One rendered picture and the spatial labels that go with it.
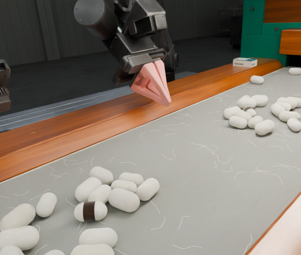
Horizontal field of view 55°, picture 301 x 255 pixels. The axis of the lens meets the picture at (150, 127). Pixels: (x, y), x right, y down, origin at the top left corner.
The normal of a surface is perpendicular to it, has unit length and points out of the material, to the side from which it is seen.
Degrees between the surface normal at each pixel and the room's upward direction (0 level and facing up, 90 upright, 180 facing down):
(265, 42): 90
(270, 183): 0
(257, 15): 90
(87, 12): 61
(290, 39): 90
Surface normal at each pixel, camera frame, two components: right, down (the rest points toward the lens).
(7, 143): -0.06, -0.92
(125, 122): 0.45, -0.48
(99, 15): -0.29, -0.11
